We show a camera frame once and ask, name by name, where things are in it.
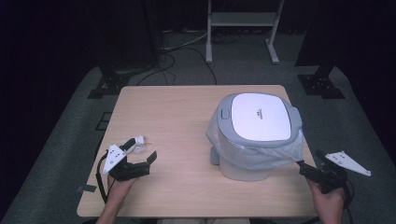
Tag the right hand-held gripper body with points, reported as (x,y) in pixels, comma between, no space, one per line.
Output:
(330,179)

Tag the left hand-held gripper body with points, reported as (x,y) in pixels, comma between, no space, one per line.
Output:
(124,170)

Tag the white paper tissue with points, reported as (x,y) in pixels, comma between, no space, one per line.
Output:
(140,143)

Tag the white pedal bin grey lid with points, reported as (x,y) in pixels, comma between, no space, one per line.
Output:
(260,116)

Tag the person's left hand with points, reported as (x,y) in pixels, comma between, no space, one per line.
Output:
(120,188)

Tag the person's right hand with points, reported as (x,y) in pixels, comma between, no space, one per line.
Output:
(328,202)

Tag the grey tape strip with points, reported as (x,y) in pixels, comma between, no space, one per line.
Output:
(86,188)

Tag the black stand base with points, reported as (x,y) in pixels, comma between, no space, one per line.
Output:
(109,87)
(320,85)

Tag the white metal stand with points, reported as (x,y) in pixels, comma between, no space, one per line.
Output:
(243,19)

